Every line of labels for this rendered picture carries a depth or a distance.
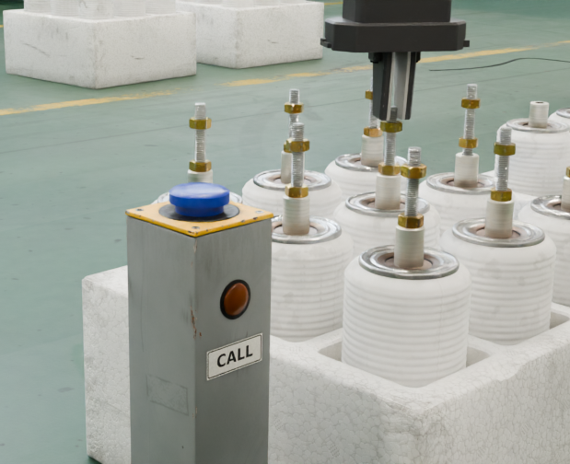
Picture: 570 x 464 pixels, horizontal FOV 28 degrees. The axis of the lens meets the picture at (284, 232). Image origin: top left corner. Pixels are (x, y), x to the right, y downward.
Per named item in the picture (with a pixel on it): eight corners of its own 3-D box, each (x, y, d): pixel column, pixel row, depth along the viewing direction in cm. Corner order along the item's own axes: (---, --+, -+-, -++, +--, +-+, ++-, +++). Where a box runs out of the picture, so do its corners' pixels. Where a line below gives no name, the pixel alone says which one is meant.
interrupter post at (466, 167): (467, 183, 113) (469, 151, 112) (482, 189, 111) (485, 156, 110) (447, 186, 112) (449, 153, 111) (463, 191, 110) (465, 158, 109)
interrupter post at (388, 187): (377, 213, 102) (378, 177, 101) (371, 205, 104) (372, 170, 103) (403, 213, 102) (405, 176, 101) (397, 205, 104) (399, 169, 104)
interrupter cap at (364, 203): (354, 222, 99) (354, 214, 99) (337, 199, 106) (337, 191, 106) (439, 220, 100) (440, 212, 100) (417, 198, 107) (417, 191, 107)
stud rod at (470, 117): (459, 162, 111) (464, 84, 109) (466, 161, 111) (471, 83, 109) (468, 164, 110) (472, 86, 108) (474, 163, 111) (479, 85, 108)
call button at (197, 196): (242, 218, 76) (242, 189, 76) (196, 230, 74) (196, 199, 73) (202, 207, 79) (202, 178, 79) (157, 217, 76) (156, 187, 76)
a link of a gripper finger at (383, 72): (378, 115, 102) (382, 44, 100) (391, 121, 99) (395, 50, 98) (362, 115, 102) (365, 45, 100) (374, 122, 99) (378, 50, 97)
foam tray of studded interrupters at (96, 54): (196, 75, 339) (196, 12, 333) (95, 89, 310) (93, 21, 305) (107, 61, 362) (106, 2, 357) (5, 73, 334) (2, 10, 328)
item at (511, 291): (406, 436, 99) (417, 236, 94) (461, 400, 107) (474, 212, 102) (506, 471, 94) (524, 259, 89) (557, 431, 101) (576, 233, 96)
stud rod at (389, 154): (395, 191, 102) (400, 107, 100) (385, 191, 102) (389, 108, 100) (390, 189, 103) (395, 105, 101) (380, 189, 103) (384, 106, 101)
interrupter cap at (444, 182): (471, 175, 116) (471, 168, 116) (521, 192, 110) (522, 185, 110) (410, 183, 113) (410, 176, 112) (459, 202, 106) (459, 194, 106)
